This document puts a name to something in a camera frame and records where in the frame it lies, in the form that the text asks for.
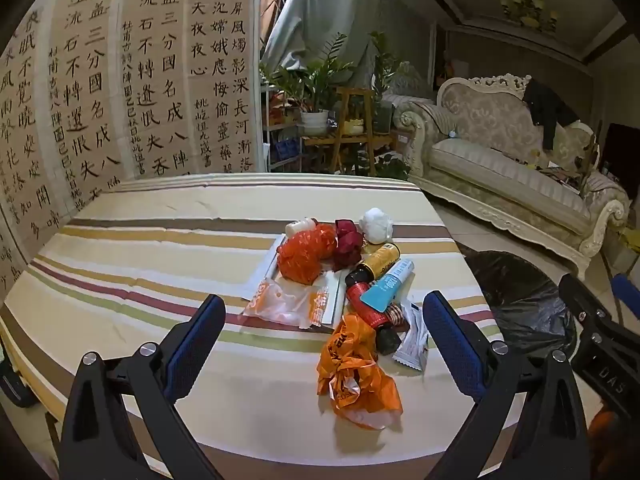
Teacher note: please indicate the pile of papers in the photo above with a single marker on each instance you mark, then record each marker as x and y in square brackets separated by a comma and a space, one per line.
[555, 172]

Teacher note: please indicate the white sachet packet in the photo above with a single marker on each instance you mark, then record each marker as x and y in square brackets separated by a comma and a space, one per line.
[412, 347]

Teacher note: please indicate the dark flat board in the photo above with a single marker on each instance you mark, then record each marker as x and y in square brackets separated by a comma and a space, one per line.
[622, 150]

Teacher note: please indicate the small yellow pot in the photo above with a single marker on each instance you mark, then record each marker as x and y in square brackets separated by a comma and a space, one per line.
[354, 127]

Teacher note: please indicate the orange plastic bag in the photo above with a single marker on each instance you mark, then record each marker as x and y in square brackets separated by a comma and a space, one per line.
[355, 375]

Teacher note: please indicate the dark red wrapper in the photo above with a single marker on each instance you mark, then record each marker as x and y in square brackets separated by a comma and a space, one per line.
[347, 247]

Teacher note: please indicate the gold chandelier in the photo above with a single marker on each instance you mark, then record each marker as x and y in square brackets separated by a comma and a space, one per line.
[527, 10]

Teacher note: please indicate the potted plant in white pot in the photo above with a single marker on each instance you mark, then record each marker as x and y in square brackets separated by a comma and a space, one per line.
[314, 122]

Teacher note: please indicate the calligraphy paper sheet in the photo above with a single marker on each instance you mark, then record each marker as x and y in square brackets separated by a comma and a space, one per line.
[27, 150]
[85, 90]
[220, 60]
[155, 75]

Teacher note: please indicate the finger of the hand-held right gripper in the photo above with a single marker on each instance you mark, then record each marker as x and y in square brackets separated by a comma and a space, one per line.
[627, 292]
[580, 305]

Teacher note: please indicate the ornate cream armchair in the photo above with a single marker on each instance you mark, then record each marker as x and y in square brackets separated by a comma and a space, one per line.
[405, 100]

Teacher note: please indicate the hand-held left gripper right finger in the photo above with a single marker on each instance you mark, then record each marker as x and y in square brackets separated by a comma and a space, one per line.
[455, 345]

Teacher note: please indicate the white metal shelf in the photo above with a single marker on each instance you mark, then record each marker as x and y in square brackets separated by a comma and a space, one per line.
[270, 110]

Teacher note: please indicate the grey-green curtain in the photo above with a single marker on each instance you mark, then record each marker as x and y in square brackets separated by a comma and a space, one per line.
[320, 10]

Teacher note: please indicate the white long packet green print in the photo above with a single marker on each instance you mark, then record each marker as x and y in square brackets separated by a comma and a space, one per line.
[337, 295]

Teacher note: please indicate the bin with black bag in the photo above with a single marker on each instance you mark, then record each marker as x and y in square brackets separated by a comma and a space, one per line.
[515, 295]

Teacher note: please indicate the blue and white tube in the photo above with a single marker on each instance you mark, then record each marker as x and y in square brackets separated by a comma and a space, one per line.
[390, 285]

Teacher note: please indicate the black jacket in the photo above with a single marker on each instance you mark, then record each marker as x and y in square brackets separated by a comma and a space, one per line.
[545, 105]

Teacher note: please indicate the clear bag with orange print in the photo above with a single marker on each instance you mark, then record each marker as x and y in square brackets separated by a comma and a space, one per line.
[280, 305]

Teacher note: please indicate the yellow label dark bottle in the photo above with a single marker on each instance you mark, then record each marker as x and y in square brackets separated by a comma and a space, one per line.
[380, 260]

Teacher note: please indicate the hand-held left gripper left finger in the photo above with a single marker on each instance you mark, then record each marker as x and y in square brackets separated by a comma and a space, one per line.
[192, 345]

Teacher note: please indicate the white tissue ball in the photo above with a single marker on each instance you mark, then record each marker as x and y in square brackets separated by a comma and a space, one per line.
[375, 225]

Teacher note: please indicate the white long paper packet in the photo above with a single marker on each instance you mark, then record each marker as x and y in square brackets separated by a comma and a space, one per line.
[262, 275]

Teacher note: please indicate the wooden plant stand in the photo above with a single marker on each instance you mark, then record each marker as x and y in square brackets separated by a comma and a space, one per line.
[350, 92]

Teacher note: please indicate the red label black bottle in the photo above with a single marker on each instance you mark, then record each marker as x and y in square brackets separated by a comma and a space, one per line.
[386, 341]

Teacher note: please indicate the low leafy floor plant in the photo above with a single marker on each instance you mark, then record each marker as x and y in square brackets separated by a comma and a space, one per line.
[390, 165]

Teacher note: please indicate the person's right forearm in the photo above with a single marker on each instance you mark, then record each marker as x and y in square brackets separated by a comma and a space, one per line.
[612, 422]

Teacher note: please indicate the small white plastic bottle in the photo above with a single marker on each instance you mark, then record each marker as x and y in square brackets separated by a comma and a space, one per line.
[297, 226]

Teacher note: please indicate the ornate cream sofa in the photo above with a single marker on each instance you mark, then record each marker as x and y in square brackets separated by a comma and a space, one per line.
[490, 170]

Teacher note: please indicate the tall green potted plant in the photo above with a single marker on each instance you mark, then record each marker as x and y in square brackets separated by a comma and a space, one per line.
[385, 70]

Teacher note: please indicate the striped tablecloth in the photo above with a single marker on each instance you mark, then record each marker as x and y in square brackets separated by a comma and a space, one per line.
[150, 240]

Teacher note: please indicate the red-orange mesh bag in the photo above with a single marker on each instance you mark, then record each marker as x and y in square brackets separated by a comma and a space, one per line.
[302, 255]

